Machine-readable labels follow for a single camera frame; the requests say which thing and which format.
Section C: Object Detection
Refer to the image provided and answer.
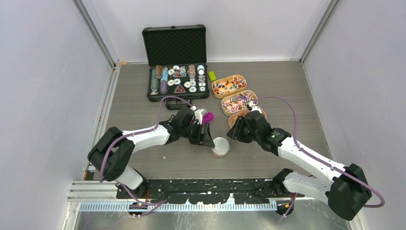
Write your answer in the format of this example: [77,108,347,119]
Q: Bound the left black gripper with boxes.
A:
[180,122,214,148]

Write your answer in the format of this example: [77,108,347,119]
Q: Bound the clear round plastic jar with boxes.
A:
[212,149,228,158]

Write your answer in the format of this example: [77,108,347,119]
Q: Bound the magenta plastic scoop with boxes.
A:
[202,112,214,125]

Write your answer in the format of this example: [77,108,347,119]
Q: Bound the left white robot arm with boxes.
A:
[88,107,215,198]

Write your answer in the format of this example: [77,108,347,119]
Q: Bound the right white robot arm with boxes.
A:
[227,111,372,220]

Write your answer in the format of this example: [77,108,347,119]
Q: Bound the pink tray popsicle candies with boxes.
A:
[228,108,267,129]

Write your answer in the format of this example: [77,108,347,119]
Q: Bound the beige tray swirl lollipops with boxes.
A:
[221,90,258,116]

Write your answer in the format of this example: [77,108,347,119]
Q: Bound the orange tray with lollipops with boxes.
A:
[211,74,247,99]

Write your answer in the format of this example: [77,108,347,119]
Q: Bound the yellow-green small block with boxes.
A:
[208,71,216,82]

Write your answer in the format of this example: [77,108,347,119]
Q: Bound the black poker chip case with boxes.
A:
[142,24,210,109]

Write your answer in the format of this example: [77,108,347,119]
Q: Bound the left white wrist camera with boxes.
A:
[190,106,208,125]

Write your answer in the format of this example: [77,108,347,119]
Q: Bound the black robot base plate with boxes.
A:
[116,178,293,205]

